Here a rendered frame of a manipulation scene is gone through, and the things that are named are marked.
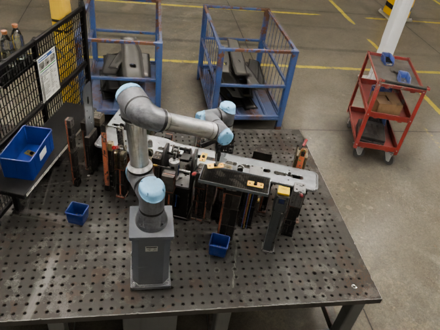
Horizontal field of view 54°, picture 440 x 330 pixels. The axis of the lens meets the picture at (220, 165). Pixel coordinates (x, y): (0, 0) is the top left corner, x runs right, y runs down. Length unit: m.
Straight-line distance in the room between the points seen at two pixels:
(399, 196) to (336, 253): 1.92
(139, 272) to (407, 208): 2.86
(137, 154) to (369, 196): 2.85
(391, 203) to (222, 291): 2.42
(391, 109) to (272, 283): 2.57
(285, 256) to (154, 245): 0.84
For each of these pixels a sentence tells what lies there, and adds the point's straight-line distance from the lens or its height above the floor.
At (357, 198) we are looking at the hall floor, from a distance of 4.26.
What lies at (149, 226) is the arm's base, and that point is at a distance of 2.01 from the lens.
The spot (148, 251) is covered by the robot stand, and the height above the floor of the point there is 0.98.
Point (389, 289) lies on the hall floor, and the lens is 3.63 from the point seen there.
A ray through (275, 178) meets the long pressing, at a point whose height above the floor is 1.00.
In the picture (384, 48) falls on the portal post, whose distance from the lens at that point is 6.22.
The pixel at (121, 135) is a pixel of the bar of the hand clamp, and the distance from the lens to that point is 2.50.
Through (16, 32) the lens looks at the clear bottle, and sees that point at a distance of 2.68.
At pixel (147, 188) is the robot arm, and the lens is 1.91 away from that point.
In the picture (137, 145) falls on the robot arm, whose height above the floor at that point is 1.49.
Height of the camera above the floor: 2.61
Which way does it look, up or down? 38 degrees down
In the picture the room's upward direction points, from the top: 8 degrees clockwise
